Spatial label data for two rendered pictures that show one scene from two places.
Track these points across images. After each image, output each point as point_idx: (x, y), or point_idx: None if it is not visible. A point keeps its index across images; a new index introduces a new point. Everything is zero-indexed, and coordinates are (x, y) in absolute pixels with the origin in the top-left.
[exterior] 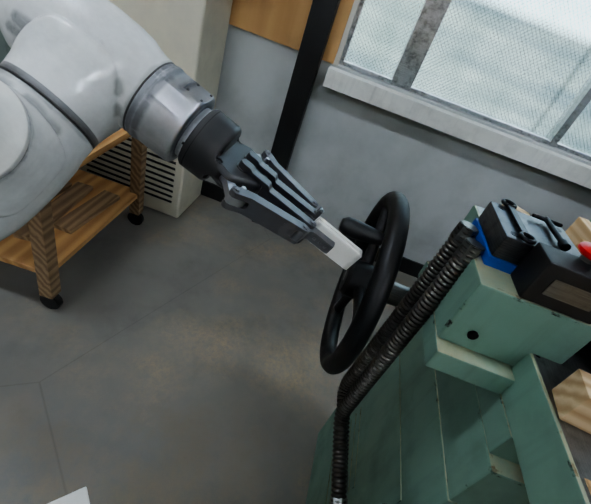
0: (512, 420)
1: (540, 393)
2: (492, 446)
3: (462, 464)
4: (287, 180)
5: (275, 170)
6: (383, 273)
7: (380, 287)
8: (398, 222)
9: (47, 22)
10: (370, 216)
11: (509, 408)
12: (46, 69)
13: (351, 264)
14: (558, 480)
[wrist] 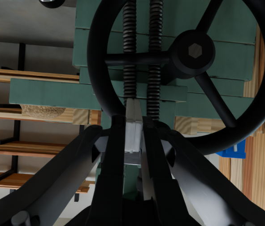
0: (84, 87)
1: (85, 106)
2: (81, 70)
3: (84, 45)
4: (189, 197)
5: (210, 224)
6: (110, 120)
7: (103, 110)
8: None
9: None
10: None
11: (90, 88)
12: None
13: (126, 107)
14: (52, 98)
